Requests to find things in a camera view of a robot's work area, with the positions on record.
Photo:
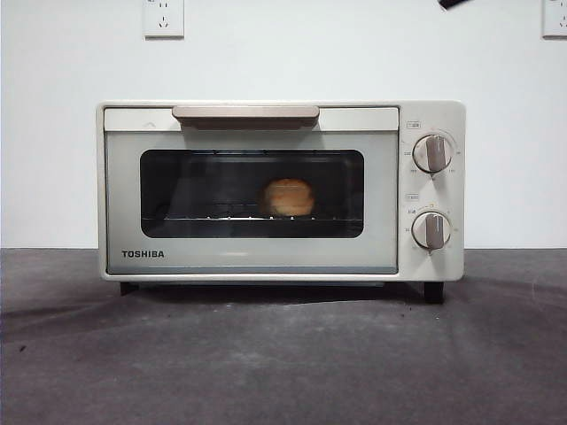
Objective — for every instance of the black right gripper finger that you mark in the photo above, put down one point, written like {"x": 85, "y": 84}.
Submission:
{"x": 454, "y": 3}

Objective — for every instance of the golden bread roll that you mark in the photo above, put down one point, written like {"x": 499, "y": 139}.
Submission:
{"x": 289, "y": 198}

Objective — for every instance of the white brown oven knob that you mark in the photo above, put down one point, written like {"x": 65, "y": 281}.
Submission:
{"x": 432, "y": 230}
{"x": 433, "y": 153}

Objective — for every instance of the white toaster oven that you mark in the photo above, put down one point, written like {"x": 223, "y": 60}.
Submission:
{"x": 443, "y": 265}

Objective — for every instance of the white wall socket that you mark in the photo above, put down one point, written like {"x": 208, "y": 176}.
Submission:
{"x": 163, "y": 17}
{"x": 556, "y": 17}

